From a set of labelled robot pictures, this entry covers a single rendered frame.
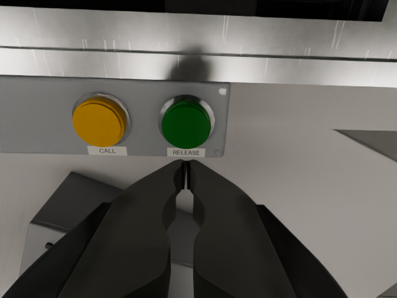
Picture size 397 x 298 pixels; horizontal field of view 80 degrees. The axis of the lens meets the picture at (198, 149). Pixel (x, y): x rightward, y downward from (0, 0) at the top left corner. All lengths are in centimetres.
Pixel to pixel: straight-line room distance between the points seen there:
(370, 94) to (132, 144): 29
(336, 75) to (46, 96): 23
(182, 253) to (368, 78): 27
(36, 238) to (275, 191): 32
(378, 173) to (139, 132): 35
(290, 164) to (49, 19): 31
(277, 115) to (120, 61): 21
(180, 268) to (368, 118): 31
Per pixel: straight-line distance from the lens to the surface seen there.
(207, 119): 19
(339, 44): 22
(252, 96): 31
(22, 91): 24
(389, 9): 23
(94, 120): 20
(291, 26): 20
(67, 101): 22
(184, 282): 36
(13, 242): 54
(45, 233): 32
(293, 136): 35
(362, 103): 37
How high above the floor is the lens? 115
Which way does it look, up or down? 62 degrees down
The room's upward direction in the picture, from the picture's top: 178 degrees clockwise
